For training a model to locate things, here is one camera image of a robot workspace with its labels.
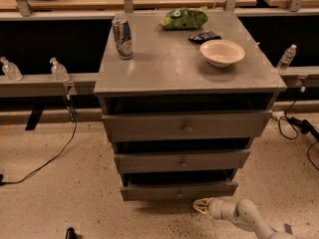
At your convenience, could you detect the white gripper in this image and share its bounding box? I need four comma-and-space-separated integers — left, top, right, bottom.
193, 197, 239, 221

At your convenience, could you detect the grey bottom drawer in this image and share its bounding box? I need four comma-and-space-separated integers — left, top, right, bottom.
121, 180, 238, 201

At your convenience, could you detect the grey drawer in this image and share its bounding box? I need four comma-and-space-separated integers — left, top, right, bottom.
103, 110, 271, 142
121, 180, 238, 201
114, 149, 250, 174

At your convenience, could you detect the grey middle drawer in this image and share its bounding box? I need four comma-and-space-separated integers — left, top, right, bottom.
114, 149, 250, 174

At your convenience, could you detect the grey wooden drawer cabinet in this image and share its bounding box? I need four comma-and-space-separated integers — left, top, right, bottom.
95, 11, 286, 186

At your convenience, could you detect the grey top drawer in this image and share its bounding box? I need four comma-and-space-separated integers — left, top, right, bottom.
103, 110, 271, 142

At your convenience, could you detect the black object bottom edge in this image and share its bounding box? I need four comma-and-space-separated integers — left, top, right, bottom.
65, 227, 77, 239

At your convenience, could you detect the white bowl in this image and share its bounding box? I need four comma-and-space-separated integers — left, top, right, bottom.
200, 40, 245, 68

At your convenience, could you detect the dark blue snack packet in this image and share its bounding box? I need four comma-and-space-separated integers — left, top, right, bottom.
188, 31, 221, 44

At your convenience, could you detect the clear water bottle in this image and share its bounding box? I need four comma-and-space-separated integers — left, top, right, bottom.
276, 45, 297, 74

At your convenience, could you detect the silver blue drink can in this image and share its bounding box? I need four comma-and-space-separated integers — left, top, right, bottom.
112, 16, 133, 60

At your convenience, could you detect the green chip bag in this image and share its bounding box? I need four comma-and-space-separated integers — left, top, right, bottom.
159, 6, 208, 30

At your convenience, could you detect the clear pump bottle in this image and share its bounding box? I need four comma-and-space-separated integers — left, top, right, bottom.
50, 58, 70, 83
0, 57, 23, 81

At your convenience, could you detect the clear pump bottle far left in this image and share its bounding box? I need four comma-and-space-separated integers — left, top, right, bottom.
0, 57, 23, 81

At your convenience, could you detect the black cable right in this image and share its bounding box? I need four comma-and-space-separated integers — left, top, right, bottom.
278, 87, 319, 171

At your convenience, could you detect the black floor cable left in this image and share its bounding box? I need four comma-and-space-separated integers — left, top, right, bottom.
0, 83, 79, 186

